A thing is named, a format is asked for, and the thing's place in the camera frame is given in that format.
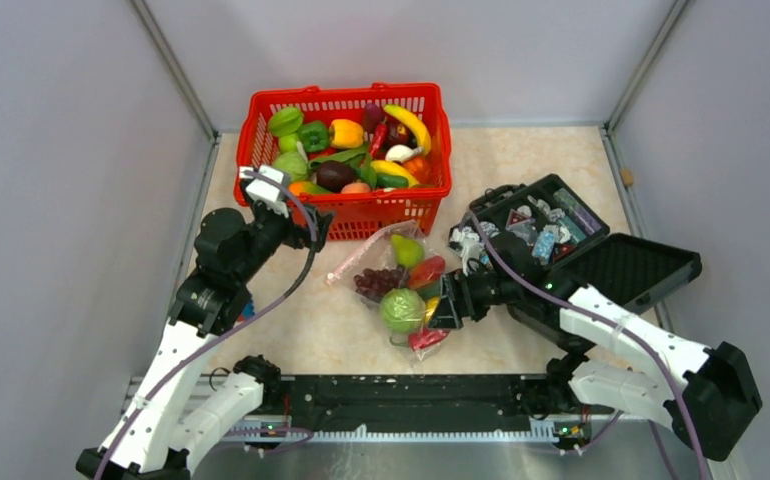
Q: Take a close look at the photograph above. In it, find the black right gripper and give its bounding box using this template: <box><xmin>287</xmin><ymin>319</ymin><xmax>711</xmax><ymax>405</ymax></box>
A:
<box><xmin>428</xmin><ymin>263</ymin><xmax>520</xmax><ymax>329</ymax></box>

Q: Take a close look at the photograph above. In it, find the yellow apple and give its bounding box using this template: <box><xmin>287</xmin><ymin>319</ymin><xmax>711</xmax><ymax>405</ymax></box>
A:
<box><xmin>423</xmin><ymin>296</ymin><xmax>440</xmax><ymax>325</ymax></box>

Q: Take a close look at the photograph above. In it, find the red chili pepper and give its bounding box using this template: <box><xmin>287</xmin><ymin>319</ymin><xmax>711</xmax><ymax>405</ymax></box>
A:
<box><xmin>407</xmin><ymin>329</ymin><xmax>449</xmax><ymax>352</ymax></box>

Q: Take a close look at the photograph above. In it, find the round green cabbage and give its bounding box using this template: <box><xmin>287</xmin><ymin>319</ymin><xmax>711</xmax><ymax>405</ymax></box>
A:
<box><xmin>379</xmin><ymin>288</ymin><xmax>425</xmax><ymax>334</ymax></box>

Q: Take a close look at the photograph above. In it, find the orange green mango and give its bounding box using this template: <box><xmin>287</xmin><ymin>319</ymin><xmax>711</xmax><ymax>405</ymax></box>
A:
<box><xmin>407</xmin><ymin>255</ymin><xmax>446</xmax><ymax>290</ymax></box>

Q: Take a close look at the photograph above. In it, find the clear zip top bag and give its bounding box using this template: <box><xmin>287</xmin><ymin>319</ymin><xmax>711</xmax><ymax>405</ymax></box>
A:
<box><xmin>326</xmin><ymin>220</ymin><xmax>451</xmax><ymax>371</ymax></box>

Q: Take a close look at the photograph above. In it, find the green pear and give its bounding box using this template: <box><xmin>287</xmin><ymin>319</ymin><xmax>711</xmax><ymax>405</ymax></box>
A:
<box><xmin>390</xmin><ymin>234</ymin><xmax>426</xmax><ymax>269</ymax></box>

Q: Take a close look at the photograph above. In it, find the dark purple grape bunch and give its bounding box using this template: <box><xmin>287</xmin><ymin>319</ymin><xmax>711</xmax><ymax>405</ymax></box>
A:
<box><xmin>353</xmin><ymin>265</ymin><xmax>409</xmax><ymax>302</ymax></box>

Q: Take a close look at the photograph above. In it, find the red plastic shopping basket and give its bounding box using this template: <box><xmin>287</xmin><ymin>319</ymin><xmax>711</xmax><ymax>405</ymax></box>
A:
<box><xmin>236</xmin><ymin>82</ymin><xmax>452</xmax><ymax>240</ymax></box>

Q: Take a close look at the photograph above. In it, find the small dark green cucumber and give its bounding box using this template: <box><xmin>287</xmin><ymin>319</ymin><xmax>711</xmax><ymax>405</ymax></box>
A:
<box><xmin>416</xmin><ymin>280</ymin><xmax>442</xmax><ymax>301</ymax></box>

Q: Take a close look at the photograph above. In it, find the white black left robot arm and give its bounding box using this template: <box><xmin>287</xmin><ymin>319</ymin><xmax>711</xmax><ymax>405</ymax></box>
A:
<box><xmin>75</xmin><ymin>201</ymin><xmax>335</xmax><ymax>479</ymax></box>

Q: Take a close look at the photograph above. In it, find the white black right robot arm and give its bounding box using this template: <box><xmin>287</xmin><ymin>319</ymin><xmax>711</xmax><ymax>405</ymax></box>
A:
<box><xmin>431</xmin><ymin>227</ymin><xmax>763</xmax><ymax>462</ymax></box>

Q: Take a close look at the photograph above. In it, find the dark avocado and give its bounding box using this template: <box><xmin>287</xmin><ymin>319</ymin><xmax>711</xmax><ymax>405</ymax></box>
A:
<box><xmin>315</xmin><ymin>160</ymin><xmax>358</xmax><ymax>193</ymax></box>

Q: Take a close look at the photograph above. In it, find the red blue toy block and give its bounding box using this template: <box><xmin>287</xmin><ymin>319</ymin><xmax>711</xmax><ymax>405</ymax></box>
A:
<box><xmin>237</xmin><ymin>300</ymin><xmax>255</xmax><ymax>323</ymax></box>

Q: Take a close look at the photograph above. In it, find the green bell pepper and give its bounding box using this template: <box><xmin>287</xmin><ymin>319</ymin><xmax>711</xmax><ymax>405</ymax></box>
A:
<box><xmin>297</xmin><ymin>120</ymin><xmax>330</xmax><ymax>153</ymax></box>

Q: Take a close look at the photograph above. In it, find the yellow bell pepper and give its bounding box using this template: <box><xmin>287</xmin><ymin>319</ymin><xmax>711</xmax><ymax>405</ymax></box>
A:
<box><xmin>328</xmin><ymin>119</ymin><xmax>365</xmax><ymax>149</ymax></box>

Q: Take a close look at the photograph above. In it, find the white garlic bulb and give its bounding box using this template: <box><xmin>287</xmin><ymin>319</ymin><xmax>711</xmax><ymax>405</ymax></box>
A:
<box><xmin>385</xmin><ymin>145</ymin><xmax>424</xmax><ymax>163</ymax></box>

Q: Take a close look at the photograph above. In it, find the black open tool case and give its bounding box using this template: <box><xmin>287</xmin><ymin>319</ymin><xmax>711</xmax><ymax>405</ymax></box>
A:
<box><xmin>451</xmin><ymin>174</ymin><xmax>704</xmax><ymax>354</ymax></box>

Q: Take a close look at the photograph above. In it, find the yellow banana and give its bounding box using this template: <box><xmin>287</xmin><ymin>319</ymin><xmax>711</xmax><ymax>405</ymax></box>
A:
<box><xmin>383</xmin><ymin>104</ymin><xmax>432</xmax><ymax>155</ymax></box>

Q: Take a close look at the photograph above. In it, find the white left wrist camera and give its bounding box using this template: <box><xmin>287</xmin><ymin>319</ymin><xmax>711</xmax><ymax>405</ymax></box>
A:
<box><xmin>238</xmin><ymin>165</ymin><xmax>291</xmax><ymax>217</ymax></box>

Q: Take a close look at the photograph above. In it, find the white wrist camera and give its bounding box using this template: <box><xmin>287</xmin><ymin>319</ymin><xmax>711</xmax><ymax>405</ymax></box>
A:
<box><xmin>238</xmin><ymin>165</ymin><xmax>291</xmax><ymax>217</ymax></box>
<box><xmin>448</xmin><ymin>226</ymin><xmax>489</xmax><ymax>275</ymax></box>

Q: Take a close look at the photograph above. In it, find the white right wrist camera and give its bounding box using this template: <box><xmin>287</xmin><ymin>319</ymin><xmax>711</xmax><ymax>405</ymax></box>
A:
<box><xmin>448</xmin><ymin>226</ymin><xmax>489</xmax><ymax>275</ymax></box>

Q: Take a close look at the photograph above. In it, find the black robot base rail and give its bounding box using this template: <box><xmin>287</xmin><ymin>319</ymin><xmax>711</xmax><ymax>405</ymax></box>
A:
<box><xmin>235</xmin><ymin>374</ymin><xmax>610</xmax><ymax>441</ymax></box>

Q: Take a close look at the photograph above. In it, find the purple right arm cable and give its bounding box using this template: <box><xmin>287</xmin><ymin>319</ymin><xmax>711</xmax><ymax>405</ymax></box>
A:
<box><xmin>467</xmin><ymin>210</ymin><xmax>714</xmax><ymax>480</ymax></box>

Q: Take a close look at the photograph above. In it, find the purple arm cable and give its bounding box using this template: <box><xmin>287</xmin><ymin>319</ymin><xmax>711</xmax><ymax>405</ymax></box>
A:
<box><xmin>467</xmin><ymin>210</ymin><xmax>714</xmax><ymax>480</ymax></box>
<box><xmin>92</xmin><ymin>168</ymin><xmax>320</xmax><ymax>480</ymax></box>

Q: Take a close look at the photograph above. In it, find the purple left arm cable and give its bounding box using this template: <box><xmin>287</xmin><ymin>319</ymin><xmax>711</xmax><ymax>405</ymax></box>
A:
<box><xmin>92</xmin><ymin>168</ymin><xmax>320</xmax><ymax>480</ymax></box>

